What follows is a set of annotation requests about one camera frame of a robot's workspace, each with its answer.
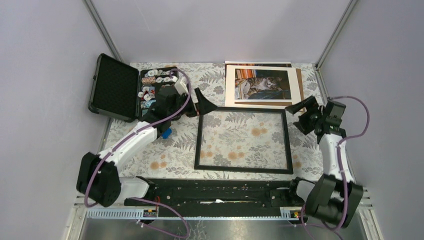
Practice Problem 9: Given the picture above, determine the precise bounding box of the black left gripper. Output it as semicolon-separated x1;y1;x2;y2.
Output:
168;88;218;119

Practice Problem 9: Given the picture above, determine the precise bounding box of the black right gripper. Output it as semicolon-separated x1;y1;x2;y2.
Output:
284;96;325;136

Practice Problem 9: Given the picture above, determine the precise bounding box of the black picture frame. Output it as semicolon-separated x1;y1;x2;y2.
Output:
193;105;294;175

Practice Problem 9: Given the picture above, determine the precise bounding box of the white mat board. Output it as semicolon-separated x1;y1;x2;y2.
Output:
224;64;302;107

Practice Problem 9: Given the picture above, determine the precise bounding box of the cat photo print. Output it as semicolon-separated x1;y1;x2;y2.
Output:
234;68;292;101

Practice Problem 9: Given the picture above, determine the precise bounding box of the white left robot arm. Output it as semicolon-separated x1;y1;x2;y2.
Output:
76;79;218;208

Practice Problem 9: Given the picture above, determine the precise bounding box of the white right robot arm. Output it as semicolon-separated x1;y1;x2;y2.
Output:
285;96;364;231

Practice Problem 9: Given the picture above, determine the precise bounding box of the brown backing board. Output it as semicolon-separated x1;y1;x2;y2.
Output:
225;62;306;112

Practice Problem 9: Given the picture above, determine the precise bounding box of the orange blue toy block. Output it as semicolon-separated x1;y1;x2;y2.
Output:
161;128;172;139

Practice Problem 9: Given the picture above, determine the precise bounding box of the black poker chip case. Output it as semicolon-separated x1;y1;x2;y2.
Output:
88;53;189;123

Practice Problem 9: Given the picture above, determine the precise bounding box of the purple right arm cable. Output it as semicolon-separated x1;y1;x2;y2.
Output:
299;96;370;240

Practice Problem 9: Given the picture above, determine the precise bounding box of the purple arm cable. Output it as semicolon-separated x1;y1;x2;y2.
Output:
299;96;370;240
83;67;193;239

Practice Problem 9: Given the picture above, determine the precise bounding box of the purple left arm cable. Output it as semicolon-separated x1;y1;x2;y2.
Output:
83;67;193;239

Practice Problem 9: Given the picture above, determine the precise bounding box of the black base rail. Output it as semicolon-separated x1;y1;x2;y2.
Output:
144;178;305;218

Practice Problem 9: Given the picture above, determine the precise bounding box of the right aluminium corner post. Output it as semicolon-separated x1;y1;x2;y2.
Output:
315;0;359;71

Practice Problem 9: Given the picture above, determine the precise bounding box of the aluminium corner post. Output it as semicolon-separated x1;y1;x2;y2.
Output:
82;0;124;62
315;0;359;71

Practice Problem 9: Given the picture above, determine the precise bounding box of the left aluminium corner post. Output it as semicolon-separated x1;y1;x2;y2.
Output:
82;0;124;62

